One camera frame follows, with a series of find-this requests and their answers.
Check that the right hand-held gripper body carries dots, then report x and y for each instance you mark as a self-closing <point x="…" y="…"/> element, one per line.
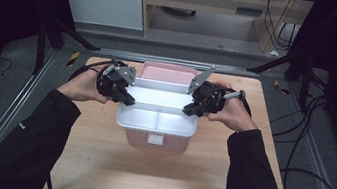
<point x="211" y="97"/>

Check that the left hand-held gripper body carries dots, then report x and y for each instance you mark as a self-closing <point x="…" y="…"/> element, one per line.
<point x="112" y="82"/>

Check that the white divided tray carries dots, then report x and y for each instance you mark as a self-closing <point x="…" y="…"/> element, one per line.
<point x="156" y="119"/>

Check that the pink storage box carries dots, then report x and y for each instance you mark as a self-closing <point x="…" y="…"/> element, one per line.
<point x="168" y="73"/>

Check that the person's right hand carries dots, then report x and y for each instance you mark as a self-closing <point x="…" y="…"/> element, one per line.
<point x="234" y="114"/>

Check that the person's left hand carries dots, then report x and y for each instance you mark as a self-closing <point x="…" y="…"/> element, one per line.
<point x="81" y="90"/>

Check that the yellow black tape strip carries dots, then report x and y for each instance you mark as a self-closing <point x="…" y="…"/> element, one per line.
<point x="73" y="58"/>
<point x="281" y="88"/>

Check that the white paper scrap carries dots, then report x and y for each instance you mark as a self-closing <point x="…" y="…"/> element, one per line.
<point x="274" y="53"/>

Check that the black metal stand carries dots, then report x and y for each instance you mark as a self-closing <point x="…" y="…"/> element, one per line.
<point x="41" y="45"/>
<point x="305" y="81"/>

